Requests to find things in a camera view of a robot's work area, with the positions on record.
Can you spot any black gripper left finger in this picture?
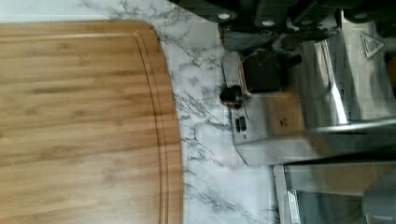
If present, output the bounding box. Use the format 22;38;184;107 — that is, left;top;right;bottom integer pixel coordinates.
169;0;308;30

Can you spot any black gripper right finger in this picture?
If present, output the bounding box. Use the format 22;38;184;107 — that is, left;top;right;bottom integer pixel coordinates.
320;0;396;37

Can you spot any stainless steel toaster oven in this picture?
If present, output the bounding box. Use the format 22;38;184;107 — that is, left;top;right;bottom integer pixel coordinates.
274;161;395;224

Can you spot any bamboo cutting board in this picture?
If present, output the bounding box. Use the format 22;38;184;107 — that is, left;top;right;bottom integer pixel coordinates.
0;21;183;224

